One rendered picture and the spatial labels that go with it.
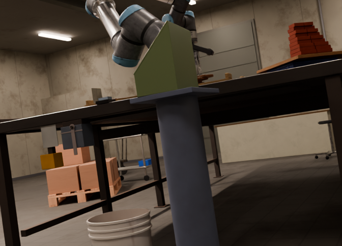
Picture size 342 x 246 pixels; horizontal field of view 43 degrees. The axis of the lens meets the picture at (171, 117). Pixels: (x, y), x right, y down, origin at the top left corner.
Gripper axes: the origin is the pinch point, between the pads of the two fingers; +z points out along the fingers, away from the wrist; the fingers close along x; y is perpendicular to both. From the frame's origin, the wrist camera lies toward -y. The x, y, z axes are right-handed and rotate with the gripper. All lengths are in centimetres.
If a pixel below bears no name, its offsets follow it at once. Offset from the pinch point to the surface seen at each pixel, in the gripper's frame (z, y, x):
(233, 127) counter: 35, 21, -612
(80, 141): 25, 65, 17
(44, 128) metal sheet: 15, 87, 10
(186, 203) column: 54, 5, 66
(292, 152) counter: 93, -77, -585
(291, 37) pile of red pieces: -23, -56, -63
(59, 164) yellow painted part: 35, 81, 9
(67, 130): 18, 71, 16
